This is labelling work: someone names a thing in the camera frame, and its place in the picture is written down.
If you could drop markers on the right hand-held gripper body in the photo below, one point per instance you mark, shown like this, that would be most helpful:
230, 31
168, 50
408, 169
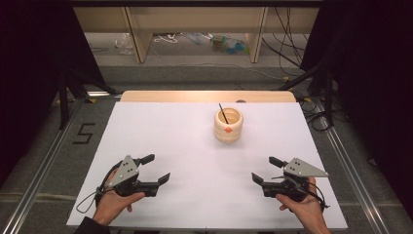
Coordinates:
302, 169

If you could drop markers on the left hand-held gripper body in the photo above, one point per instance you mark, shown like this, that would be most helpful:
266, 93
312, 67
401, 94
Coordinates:
126, 172

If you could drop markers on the cream ribbed holder cup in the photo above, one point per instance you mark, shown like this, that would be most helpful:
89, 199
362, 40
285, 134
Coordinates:
229, 136

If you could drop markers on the thin black pen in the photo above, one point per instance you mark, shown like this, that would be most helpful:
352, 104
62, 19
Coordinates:
223, 114

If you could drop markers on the person's left hand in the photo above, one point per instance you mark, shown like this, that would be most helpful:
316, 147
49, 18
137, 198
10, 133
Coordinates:
112, 206

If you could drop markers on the person's right hand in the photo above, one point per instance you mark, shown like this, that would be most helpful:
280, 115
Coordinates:
307, 211

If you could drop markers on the white board sheet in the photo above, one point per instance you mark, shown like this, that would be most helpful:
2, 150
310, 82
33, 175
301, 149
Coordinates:
195, 195

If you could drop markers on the black metal stand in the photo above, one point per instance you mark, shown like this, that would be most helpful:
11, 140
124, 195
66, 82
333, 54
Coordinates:
329, 97
64, 107

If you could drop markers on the wooden table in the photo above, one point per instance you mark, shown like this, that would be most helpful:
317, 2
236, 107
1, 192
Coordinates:
195, 96

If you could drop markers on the black curtain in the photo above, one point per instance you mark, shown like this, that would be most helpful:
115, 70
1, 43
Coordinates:
32, 65
373, 81

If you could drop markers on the beige wooden shelf unit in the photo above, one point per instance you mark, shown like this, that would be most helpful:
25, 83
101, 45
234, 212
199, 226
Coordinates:
139, 42

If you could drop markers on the clear plastic bag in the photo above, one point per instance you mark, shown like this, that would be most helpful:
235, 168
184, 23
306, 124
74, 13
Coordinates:
125, 44

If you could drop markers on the green and blue plastic bag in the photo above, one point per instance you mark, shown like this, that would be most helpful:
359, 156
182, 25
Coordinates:
229, 45

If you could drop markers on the long metal floor rail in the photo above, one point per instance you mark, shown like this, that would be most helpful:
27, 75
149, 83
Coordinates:
350, 169
42, 169

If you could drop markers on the short metal floor rail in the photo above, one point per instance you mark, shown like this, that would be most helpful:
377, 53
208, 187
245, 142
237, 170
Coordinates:
100, 94

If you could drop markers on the black frame bar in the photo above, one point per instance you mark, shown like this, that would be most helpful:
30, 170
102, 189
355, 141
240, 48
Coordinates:
195, 3

